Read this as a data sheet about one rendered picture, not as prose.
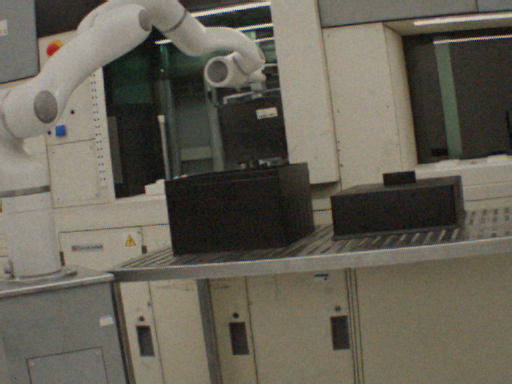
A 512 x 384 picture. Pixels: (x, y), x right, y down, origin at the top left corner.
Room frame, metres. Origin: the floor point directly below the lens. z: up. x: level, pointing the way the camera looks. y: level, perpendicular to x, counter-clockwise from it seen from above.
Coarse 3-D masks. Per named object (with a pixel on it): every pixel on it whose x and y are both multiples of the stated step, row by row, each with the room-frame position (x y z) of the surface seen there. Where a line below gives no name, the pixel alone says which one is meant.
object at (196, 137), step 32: (64, 0) 2.59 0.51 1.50; (96, 96) 2.57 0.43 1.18; (192, 96) 3.43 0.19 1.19; (224, 96) 3.41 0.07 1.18; (256, 96) 3.30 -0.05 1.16; (96, 128) 2.57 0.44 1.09; (192, 128) 3.44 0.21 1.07; (192, 160) 3.44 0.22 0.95; (224, 160) 3.37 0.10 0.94; (288, 160) 3.34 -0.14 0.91; (160, 224) 2.53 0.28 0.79
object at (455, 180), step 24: (360, 192) 1.96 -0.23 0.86; (384, 192) 1.93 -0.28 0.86; (408, 192) 1.92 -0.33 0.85; (432, 192) 1.90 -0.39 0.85; (456, 192) 1.95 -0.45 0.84; (336, 216) 1.97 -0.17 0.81; (360, 216) 1.95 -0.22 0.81; (384, 216) 1.93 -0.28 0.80; (408, 216) 1.92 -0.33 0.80; (432, 216) 1.90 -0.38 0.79; (456, 216) 1.90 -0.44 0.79; (336, 240) 1.97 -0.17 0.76
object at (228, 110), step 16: (272, 64) 2.68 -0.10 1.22; (240, 96) 2.74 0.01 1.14; (272, 96) 2.61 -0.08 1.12; (224, 112) 2.66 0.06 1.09; (240, 112) 2.64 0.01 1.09; (256, 112) 2.63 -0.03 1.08; (272, 112) 2.61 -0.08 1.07; (224, 128) 2.67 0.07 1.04; (240, 128) 2.65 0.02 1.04; (256, 128) 2.63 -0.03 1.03; (272, 128) 2.62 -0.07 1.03; (224, 144) 2.67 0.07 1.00; (240, 144) 2.65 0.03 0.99; (256, 144) 2.64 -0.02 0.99; (272, 144) 2.62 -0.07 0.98; (240, 160) 2.66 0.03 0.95; (256, 160) 2.85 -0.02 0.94
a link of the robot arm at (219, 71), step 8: (232, 56) 2.45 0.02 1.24; (208, 64) 2.43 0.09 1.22; (216, 64) 2.42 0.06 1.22; (224, 64) 2.41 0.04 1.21; (232, 64) 2.42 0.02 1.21; (208, 72) 2.43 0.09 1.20; (216, 72) 2.42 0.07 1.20; (224, 72) 2.41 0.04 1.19; (232, 72) 2.41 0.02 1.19; (240, 72) 2.44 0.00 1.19; (208, 80) 2.43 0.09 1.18; (216, 80) 2.42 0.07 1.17; (224, 80) 2.42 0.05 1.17; (232, 80) 2.43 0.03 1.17; (240, 80) 2.48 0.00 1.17
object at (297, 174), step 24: (264, 168) 2.25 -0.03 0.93; (288, 168) 2.04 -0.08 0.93; (168, 192) 2.04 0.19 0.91; (192, 192) 2.02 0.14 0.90; (216, 192) 2.00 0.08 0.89; (240, 192) 1.98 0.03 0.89; (264, 192) 1.97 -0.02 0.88; (288, 192) 2.02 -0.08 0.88; (168, 216) 2.04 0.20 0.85; (192, 216) 2.02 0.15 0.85; (216, 216) 2.00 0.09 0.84; (240, 216) 1.99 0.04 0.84; (264, 216) 1.97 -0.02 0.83; (288, 216) 2.00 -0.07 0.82; (312, 216) 2.20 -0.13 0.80; (192, 240) 2.02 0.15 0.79; (216, 240) 2.01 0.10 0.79; (240, 240) 1.99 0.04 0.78; (264, 240) 1.97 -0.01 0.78; (288, 240) 1.98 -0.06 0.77
